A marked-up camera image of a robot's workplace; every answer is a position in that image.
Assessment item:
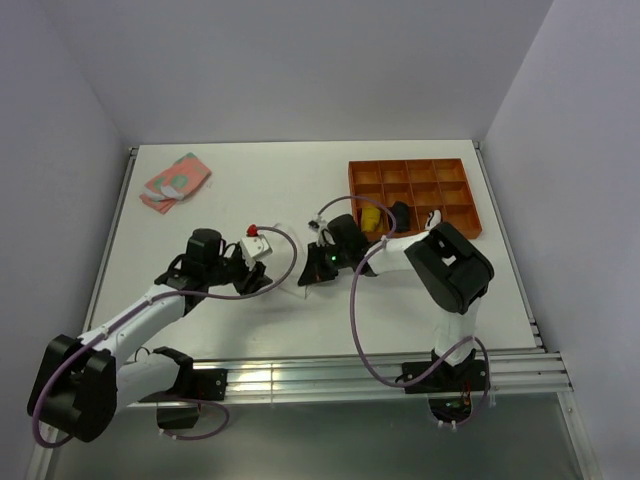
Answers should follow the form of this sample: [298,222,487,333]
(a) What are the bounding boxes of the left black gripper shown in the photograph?
[204,247,271,296]

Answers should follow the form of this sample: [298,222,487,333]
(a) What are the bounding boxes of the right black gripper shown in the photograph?
[301,243,351,288]

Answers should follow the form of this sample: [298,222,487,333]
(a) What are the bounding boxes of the white black striped sock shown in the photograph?
[424,209,442,231]

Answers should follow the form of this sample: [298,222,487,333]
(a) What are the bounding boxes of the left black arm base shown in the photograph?
[140,347,230,441]

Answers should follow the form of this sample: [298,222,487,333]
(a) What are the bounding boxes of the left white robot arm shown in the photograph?
[27,225,275,448]

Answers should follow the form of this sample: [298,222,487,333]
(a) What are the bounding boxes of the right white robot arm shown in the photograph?
[297,214,494,390]

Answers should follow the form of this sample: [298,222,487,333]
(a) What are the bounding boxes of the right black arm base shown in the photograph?
[404,348,491,427]

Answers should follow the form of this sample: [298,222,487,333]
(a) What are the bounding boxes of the pink green patterned socks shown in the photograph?
[139,152,211,214]

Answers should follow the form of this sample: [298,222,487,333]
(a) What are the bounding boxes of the yellow rolled sock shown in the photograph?
[360,206,384,233]

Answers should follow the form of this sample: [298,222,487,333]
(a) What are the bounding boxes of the orange compartment tray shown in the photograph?
[348,158,482,241]

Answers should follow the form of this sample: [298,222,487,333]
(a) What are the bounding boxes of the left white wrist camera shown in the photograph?
[239,235,273,269]

